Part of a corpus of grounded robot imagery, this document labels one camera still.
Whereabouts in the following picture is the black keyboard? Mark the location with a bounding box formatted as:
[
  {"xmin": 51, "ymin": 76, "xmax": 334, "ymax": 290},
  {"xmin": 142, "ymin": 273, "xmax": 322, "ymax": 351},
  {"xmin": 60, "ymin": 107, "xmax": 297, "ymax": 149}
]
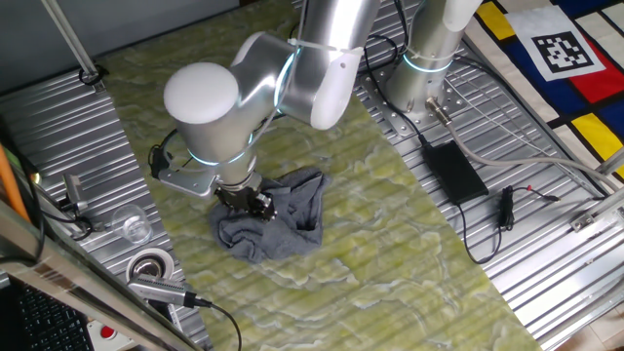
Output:
[{"xmin": 9, "ymin": 277, "xmax": 97, "ymax": 351}]

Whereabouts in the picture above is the thin metal pole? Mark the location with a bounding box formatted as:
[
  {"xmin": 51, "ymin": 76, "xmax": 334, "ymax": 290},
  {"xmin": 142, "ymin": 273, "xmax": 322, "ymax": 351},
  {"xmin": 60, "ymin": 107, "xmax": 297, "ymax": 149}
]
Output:
[{"xmin": 41, "ymin": 0, "xmax": 106, "ymax": 94}]

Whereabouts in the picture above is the silver ribbed camera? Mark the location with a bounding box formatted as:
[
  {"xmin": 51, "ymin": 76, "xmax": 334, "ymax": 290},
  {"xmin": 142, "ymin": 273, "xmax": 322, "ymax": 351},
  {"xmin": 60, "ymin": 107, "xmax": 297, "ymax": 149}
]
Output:
[{"xmin": 127, "ymin": 273, "xmax": 191, "ymax": 307}]

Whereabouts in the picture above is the small silver camera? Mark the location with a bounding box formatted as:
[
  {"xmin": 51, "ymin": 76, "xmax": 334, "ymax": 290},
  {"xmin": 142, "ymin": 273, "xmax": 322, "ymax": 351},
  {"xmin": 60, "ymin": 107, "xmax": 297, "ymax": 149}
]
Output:
[{"xmin": 57, "ymin": 173, "xmax": 94, "ymax": 215}]

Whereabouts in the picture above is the coloured block pattern cloth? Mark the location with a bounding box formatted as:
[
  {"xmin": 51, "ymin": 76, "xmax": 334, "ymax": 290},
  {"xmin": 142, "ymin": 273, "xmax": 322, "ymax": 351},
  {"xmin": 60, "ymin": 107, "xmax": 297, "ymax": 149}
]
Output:
[{"xmin": 460, "ymin": 0, "xmax": 624, "ymax": 181}]

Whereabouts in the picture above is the aluminium frame profile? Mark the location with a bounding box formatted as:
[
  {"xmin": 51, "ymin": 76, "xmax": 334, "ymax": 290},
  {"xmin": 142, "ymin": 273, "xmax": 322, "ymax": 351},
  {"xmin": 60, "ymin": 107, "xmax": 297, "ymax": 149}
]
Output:
[{"xmin": 569, "ymin": 145, "xmax": 624, "ymax": 233}]

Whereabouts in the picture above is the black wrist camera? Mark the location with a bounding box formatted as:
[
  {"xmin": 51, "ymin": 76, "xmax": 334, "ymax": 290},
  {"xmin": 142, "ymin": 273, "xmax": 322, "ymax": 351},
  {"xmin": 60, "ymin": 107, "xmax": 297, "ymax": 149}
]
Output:
[{"xmin": 148, "ymin": 144, "xmax": 172, "ymax": 180}]

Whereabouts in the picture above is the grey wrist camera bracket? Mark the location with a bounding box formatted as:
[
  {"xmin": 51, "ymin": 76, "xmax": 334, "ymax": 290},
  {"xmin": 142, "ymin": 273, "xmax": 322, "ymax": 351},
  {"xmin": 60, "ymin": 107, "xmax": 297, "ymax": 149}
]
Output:
[{"xmin": 158, "ymin": 168, "xmax": 218, "ymax": 200}]

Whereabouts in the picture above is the dark grey cloth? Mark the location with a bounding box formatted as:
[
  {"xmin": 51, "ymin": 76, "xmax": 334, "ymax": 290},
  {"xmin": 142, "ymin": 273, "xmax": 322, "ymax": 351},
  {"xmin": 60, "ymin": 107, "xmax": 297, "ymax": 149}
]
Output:
[{"xmin": 209, "ymin": 167, "xmax": 333, "ymax": 264}]

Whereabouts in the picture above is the black camera cable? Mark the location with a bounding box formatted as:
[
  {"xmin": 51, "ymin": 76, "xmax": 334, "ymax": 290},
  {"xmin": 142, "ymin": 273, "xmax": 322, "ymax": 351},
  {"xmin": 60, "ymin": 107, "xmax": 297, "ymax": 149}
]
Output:
[{"xmin": 187, "ymin": 292, "xmax": 244, "ymax": 351}]

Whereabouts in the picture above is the clear plastic cup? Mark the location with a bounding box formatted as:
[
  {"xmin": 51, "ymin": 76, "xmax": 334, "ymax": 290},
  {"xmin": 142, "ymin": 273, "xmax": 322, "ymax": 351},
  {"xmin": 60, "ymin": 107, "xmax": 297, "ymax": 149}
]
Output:
[{"xmin": 110, "ymin": 203, "xmax": 155, "ymax": 246}]

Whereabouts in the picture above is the thick grey cable, metal connector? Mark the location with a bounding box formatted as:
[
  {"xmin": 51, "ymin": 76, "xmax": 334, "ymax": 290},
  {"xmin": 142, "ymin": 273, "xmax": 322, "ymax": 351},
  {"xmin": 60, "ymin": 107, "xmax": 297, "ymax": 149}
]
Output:
[{"xmin": 425, "ymin": 96, "xmax": 624, "ymax": 191}]

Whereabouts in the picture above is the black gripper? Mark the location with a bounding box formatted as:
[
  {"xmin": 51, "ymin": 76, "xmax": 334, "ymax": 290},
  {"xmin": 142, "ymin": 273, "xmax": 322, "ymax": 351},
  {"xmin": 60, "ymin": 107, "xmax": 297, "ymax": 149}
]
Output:
[{"xmin": 214, "ymin": 186, "xmax": 278, "ymax": 223}]

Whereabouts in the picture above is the grey box with red button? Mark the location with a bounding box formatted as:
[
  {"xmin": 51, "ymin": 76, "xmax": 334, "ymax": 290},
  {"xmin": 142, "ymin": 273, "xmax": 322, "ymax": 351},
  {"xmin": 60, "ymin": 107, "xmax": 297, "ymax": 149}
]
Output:
[{"xmin": 86, "ymin": 319, "xmax": 137, "ymax": 351}]

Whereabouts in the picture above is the green marble pattern mat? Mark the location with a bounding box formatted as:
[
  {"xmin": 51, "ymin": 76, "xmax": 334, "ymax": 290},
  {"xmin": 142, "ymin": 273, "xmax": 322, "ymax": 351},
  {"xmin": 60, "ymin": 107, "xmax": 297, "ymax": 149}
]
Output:
[{"xmin": 99, "ymin": 0, "xmax": 545, "ymax": 351}]

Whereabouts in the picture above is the white fiducial marker sheet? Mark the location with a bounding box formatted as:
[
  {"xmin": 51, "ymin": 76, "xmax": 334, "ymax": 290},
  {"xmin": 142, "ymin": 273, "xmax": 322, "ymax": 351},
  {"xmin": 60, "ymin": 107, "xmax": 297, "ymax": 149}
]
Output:
[{"xmin": 504, "ymin": 4, "xmax": 606, "ymax": 83}]

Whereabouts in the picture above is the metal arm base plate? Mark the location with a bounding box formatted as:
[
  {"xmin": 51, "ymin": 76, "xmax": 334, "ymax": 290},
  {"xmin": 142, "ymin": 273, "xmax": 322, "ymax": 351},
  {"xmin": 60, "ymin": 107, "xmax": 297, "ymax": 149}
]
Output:
[{"xmin": 355, "ymin": 72, "xmax": 469, "ymax": 142}]

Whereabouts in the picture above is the black adapter power cord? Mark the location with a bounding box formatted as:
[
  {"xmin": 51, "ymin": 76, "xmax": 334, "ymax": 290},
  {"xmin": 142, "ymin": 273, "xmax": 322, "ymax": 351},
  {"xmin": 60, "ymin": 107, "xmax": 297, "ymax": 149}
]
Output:
[{"xmin": 368, "ymin": 65, "xmax": 430, "ymax": 147}]

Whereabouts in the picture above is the shiny metal frame bar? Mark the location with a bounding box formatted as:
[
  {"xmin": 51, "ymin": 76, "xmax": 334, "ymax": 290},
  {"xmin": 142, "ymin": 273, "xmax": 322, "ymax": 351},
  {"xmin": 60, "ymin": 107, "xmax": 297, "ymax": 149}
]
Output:
[{"xmin": 0, "ymin": 197, "xmax": 204, "ymax": 351}]

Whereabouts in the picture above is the orange pole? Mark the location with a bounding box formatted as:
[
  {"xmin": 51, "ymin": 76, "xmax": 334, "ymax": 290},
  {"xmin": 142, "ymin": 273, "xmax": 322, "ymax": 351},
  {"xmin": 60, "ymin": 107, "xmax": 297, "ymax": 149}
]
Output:
[{"xmin": 0, "ymin": 140, "xmax": 31, "ymax": 223}]

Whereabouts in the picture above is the black bundled cable, red wire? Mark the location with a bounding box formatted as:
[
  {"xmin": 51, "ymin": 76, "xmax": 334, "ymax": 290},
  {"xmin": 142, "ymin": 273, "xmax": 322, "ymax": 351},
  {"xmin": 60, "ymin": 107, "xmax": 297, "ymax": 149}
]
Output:
[{"xmin": 457, "ymin": 183, "xmax": 562, "ymax": 265}]

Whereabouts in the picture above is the black power adapter brick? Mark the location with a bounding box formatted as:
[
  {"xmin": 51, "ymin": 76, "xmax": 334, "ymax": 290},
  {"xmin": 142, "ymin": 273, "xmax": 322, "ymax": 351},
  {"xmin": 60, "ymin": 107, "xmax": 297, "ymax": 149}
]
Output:
[{"xmin": 421, "ymin": 139, "xmax": 490, "ymax": 206}]

